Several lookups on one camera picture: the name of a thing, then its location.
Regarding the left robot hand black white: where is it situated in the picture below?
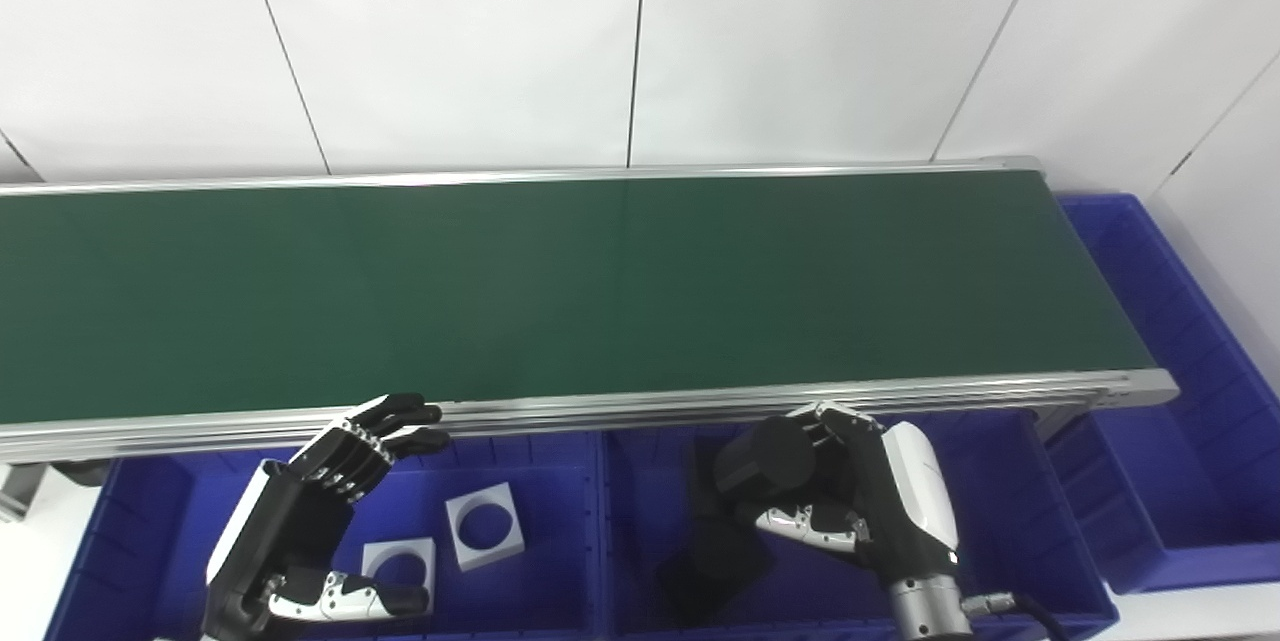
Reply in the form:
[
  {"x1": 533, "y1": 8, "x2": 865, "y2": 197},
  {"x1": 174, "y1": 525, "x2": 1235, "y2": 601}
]
[{"x1": 203, "y1": 393, "x2": 451, "y2": 641}]

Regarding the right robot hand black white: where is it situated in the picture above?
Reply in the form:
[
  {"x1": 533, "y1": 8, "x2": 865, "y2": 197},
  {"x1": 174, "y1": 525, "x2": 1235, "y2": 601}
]
[{"x1": 735, "y1": 401, "x2": 961, "y2": 587}]

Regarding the black block with cylinder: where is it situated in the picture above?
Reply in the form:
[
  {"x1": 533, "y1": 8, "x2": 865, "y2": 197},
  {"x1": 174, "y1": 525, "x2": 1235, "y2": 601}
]
[{"x1": 713, "y1": 416, "x2": 831, "y2": 522}]

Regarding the blue bin with black parts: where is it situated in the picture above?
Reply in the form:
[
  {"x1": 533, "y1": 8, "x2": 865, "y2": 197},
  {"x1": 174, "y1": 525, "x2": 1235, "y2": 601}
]
[{"x1": 598, "y1": 409, "x2": 1119, "y2": 641}]

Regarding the blue bin with white plates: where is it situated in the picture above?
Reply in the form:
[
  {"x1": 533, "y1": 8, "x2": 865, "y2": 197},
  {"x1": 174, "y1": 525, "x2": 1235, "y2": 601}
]
[{"x1": 45, "y1": 433, "x2": 606, "y2": 641}]

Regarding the aluminium conveyor leg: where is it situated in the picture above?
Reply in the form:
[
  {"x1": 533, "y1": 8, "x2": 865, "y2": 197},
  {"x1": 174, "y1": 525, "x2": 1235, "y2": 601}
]
[
  {"x1": 1030, "y1": 408, "x2": 1101, "y2": 442},
  {"x1": 0, "y1": 461, "x2": 46, "y2": 522}
]

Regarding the black part lying in bin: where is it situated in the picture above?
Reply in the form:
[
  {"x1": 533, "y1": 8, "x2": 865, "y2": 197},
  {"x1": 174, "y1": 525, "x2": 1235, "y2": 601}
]
[{"x1": 655, "y1": 516, "x2": 776, "y2": 627}]

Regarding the empty blue bin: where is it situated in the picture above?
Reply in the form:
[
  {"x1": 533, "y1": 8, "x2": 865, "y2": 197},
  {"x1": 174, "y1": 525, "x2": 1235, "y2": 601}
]
[{"x1": 1040, "y1": 193, "x2": 1280, "y2": 594}]

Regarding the white square plate with hole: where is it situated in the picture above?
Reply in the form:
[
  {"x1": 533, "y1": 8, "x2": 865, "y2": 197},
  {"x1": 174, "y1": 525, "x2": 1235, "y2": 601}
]
[
  {"x1": 445, "y1": 483, "x2": 526, "y2": 572},
  {"x1": 362, "y1": 538, "x2": 438, "y2": 614}
]

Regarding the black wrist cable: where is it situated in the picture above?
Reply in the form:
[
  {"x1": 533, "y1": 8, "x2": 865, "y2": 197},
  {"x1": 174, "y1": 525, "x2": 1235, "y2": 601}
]
[{"x1": 960, "y1": 593, "x2": 1071, "y2": 641}]

